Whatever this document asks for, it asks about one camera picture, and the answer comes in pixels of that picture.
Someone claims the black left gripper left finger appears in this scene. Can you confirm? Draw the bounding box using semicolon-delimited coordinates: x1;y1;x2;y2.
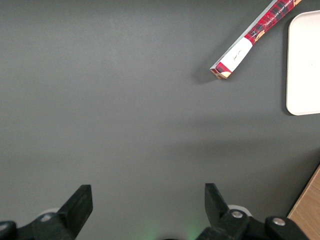
0;184;94;240

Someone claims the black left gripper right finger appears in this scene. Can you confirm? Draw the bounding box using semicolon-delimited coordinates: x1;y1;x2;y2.
195;183;312;240

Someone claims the white plastic tray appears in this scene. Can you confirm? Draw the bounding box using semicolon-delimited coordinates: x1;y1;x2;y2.
285;10;320;116

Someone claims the light wooden board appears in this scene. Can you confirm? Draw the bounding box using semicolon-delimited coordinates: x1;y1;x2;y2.
286;163;320;240

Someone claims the red tartan shortbread box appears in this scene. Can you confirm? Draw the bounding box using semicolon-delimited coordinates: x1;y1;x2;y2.
209;0;303;81

